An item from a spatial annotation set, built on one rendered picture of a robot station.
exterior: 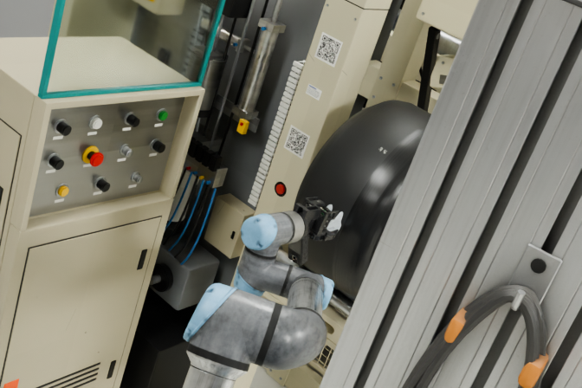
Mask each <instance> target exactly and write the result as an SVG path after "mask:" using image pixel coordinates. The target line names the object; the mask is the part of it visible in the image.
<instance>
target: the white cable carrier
mask: <svg viewBox="0 0 582 388"><path fill-rule="evenodd" d="M304 64H305V61H294V63H293V65H294V66H295V67H292V70H293V71H294V72H293V71H291V72H290V75H291V76H289V77H288V80H289V81H288V82H287V86H288V87H286V88H285V90H286V91H287V92H286V91H284V93H283V95H285V96H282V98H281V99H282V100H283V101H281V103H280V106H279V108H278V110H280V111H278V112H277V115H276V116H275V119H276V120H275V121H274V124H273V126H272V129H273V130H271V134H273V135H271V134H270V135H269V138H270V139H269V140H268V143H267V144H266V148H267V149H265V151H264V152H266V153H263V158H262V162H261V163H260V167H259V170H258V171H259V172H257V176H256V177H255V182H254V185H253V187H252V189H253V190H252V191H251V193H252V194H250V196H249V197H250V198H249V201H248V202H249V203H250V204H252V205H253V206H255V207H256V206H257V205H258V202H259V199H260V196H261V194H262V189H263V186H264V184H265V181H266V178H267V176H268V171H269V168H270V166H271V163H272V160H273V157H274V155H275V150H276V147H277V145H278V142H279V139H280V137H281V132H282V129H283V127H284V124H285V121H286V118H287V116H288V111H289V108H290V106H291V103H292V100H293V98H294V93H295V90H296V88H297V85H298V82H299V79H300V77H301V72H302V69H303V67H304ZM300 69H301V70H300ZM292 76H293V77H292ZM296 79H297V80H296ZM293 89H294V90H293ZM292 94H293V95H292ZM278 115H279V116H278ZM270 156H271V157H270ZM258 176H259V177H258Z"/></svg>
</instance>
